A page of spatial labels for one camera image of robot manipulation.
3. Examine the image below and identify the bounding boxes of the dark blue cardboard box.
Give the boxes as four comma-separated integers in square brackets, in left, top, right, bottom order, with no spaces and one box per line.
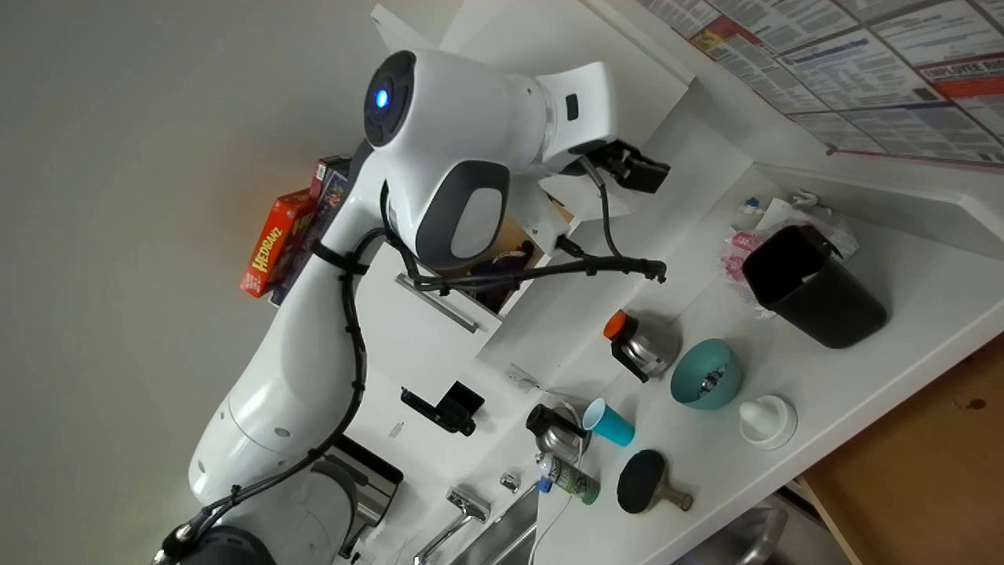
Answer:
[309,153,359,214]

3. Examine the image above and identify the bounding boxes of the black square container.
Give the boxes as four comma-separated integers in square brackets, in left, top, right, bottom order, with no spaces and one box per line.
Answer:
[739,222,893,352]

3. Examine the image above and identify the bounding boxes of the large steel carafe black lid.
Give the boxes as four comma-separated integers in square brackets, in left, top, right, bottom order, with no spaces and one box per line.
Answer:
[524,403,596,465]

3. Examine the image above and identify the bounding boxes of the teal bowl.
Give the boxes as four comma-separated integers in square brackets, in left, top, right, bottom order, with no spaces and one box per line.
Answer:
[668,337,748,415]

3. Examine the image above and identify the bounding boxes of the chrome sink faucet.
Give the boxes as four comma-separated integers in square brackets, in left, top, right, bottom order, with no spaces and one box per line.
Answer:
[410,483,496,565]

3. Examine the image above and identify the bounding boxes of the open wooden drawer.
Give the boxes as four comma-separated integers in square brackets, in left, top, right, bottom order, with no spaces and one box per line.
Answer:
[803,333,1004,565]

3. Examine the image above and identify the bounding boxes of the large coloured wall poster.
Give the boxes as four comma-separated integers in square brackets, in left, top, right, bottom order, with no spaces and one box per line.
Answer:
[638,0,1004,170]

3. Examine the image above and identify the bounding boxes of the black round mount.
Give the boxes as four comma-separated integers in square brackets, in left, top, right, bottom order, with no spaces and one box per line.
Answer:
[155,523,278,565]

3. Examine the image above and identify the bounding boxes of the steel appliance with black top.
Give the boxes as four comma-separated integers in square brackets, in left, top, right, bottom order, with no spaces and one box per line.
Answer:
[312,438,407,559]

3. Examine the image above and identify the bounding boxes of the steel sink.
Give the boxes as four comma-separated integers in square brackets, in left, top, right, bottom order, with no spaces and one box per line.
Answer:
[448,483,813,565]

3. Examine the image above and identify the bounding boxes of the cyan plastic cup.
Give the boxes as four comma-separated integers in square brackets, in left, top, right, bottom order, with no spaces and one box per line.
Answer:
[580,396,640,454]

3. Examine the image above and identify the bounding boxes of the small steel carafe orange lid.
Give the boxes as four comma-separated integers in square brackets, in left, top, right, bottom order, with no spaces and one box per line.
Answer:
[600,307,685,388]

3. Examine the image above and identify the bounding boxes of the plain white cabinet door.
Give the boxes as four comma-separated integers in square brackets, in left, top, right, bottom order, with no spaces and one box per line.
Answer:
[350,246,516,443]

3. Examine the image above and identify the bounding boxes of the black wall bracket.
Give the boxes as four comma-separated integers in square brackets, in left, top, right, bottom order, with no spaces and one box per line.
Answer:
[398,381,486,439]

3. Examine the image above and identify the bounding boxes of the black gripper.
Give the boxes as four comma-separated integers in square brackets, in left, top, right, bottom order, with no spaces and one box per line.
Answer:
[580,138,673,195]

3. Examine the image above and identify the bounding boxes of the green soap bottle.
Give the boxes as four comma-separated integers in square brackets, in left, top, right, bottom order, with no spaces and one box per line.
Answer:
[534,465,607,511]

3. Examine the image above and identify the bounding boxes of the small white plastic cap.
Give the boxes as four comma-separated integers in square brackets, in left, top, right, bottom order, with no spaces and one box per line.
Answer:
[736,390,799,454]

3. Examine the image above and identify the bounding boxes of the red cardboard box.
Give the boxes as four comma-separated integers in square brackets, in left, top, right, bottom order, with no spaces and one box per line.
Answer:
[238,187,318,302]

